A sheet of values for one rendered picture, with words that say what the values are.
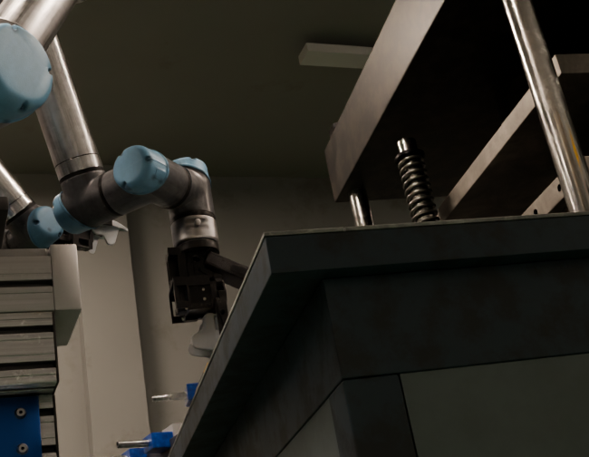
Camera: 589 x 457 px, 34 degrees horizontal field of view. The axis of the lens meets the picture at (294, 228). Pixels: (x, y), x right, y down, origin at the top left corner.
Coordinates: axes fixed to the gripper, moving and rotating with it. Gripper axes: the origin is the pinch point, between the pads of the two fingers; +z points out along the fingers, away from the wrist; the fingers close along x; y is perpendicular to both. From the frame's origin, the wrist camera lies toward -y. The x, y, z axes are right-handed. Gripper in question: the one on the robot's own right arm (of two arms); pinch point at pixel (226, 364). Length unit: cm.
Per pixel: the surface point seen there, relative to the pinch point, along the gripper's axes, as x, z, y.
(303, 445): 52, 25, 4
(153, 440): -24.4, 4.8, 9.9
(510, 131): -35, -60, -82
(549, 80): -3, -53, -74
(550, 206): -23, -34, -79
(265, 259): 70, 12, 9
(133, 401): -359, -94, -18
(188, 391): -8.7, 1.2, 5.1
